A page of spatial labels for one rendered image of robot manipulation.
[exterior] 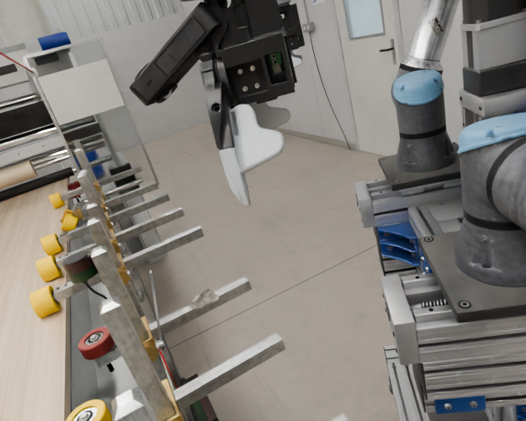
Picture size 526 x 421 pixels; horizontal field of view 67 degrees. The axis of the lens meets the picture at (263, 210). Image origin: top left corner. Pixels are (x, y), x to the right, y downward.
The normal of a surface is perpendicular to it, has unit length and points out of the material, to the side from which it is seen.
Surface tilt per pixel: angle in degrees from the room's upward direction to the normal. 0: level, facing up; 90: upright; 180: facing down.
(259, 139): 57
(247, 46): 90
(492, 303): 0
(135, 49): 90
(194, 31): 88
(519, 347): 90
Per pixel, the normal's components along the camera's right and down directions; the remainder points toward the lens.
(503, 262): -0.58, 0.18
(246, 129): -0.23, -0.13
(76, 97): 0.43, 0.26
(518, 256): -0.35, 0.17
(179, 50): -0.15, 0.40
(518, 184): -0.98, -0.19
